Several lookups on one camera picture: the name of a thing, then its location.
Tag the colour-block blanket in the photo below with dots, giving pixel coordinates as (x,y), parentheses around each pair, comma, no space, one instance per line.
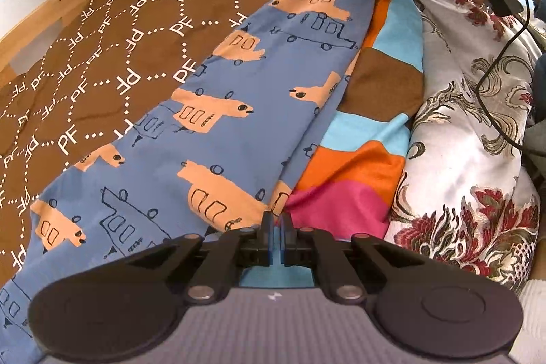
(375,91)

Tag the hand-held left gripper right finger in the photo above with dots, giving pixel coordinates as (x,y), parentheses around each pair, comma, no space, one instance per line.
(285,240)

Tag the white floral quilt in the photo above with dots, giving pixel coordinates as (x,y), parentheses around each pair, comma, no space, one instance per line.
(460,159)

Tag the brown patterned blanket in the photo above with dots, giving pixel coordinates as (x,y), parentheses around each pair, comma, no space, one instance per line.
(98,48)

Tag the blue printed pants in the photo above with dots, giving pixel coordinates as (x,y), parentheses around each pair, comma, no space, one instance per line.
(256,99)

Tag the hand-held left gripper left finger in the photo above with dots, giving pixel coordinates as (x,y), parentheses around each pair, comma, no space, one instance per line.
(268,240)

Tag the white knitted cloth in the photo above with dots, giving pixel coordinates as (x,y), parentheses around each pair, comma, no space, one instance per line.
(533,321)

